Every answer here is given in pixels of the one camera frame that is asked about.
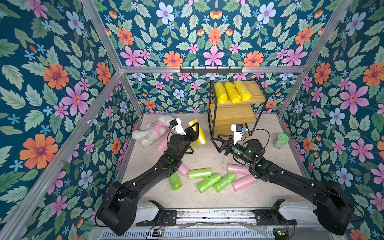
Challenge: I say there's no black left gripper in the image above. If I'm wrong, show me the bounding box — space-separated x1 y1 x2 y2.
174 122 198 161

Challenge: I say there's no yellow trash bag roll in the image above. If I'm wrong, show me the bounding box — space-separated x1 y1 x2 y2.
224 82 242 104
214 83 228 104
234 81 252 102
190 119 207 146

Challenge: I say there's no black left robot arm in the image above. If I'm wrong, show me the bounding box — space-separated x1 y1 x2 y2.
95 123 200 236

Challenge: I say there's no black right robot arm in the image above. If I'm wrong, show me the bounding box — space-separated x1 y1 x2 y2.
211 134 355 236

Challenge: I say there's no green trash bag roll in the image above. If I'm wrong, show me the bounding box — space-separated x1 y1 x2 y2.
169 173 183 191
197 173 222 194
213 172 236 193
188 168 212 180

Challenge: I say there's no pink trash bag roll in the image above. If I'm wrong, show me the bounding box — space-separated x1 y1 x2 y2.
232 175 257 192
157 134 172 152
178 164 190 177
228 164 250 175

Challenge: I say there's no white pink plush toy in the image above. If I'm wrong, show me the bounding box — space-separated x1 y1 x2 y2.
132 115 175 147

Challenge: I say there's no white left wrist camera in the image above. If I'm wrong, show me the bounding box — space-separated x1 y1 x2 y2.
169 118 186 136

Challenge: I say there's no wooden shelf with black frame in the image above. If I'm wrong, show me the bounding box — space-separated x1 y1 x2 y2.
208 80 269 138

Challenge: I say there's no black wall hook rail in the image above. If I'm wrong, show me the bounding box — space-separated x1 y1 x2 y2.
179 66 243 75

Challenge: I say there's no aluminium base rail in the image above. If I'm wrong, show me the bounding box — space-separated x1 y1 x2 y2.
88 208 347 240

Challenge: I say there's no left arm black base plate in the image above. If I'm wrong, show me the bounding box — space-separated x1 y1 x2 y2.
134 200 178 227

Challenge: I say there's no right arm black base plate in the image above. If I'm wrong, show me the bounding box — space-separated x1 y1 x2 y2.
252 199 297 226

